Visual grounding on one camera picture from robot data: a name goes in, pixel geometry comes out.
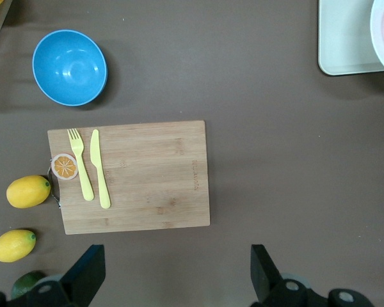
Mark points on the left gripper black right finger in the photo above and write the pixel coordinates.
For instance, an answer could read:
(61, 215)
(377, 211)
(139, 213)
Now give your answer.
(268, 278)

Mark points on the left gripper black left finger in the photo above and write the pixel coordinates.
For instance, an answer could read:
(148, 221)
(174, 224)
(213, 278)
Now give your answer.
(83, 275)

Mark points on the white round plate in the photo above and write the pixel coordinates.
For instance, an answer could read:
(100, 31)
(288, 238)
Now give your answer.
(382, 48)

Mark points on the green lime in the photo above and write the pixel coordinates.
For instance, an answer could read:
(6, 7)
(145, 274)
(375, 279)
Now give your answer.
(24, 284)

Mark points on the yellow lemon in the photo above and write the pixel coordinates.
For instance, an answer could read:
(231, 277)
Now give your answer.
(13, 246)
(28, 192)

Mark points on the yellow plastic fork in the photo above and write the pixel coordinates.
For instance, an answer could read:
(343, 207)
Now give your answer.
(83, 172)

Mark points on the yellow plastic knife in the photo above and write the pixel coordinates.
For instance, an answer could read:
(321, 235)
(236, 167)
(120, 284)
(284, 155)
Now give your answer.
(99, 172)

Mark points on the toy orange slice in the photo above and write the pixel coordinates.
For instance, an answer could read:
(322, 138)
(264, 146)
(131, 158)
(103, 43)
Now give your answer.
(64, 166)

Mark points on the bamboo cutting board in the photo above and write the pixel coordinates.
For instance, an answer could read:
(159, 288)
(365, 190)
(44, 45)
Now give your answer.
(147, 179)

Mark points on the blue bowl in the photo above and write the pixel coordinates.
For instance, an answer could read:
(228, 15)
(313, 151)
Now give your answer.
(68, 67)

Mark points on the beige bear print tray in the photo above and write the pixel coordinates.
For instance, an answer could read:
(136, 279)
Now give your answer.
(342, 35)

